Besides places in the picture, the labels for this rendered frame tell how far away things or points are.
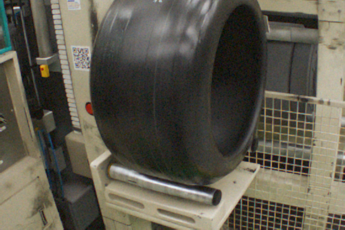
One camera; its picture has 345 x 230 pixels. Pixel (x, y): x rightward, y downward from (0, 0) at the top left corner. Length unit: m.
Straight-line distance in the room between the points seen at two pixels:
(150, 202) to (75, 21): 0.54
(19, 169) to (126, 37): 0.65
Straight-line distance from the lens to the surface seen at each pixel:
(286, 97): 1.38
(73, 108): 1.31
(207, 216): 1.06
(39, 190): 1.40
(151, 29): 0.85
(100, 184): 1.20
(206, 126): 0.87
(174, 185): 1.09
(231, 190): 1.25
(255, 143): 1.26
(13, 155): 1.36
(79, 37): 1.17
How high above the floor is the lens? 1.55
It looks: 24 degrees down
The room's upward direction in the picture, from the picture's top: 6 degrees counter-clockwise
